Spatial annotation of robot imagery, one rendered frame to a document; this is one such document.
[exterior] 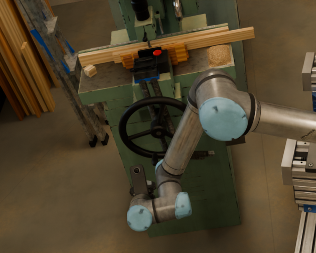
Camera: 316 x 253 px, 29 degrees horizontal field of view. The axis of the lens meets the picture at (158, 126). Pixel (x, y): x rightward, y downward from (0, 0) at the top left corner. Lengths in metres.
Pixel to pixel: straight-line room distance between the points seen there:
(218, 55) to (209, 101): 0.73
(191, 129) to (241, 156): 1.42
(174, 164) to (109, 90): 0.56
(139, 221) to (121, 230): 1.18
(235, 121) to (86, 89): 0.91
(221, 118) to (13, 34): 2.24
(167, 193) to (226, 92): 0.42
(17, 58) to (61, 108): 0.44
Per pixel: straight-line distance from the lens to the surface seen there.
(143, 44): 2.37
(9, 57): 3.58
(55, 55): 3.09
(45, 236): 3.09
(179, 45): 2.26
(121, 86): 2.27
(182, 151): 1.80
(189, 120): 1.73
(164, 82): 2.13
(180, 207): 1.79
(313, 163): 1.93
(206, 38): 2.34
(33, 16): 2.99
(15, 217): 3.26
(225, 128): 1.55
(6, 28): 3.54
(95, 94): 2.30
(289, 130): 1.63
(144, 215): 1.78
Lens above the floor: 2.20
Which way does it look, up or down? 40 degrees down
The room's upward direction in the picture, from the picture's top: 16 degrees counter-clockwise
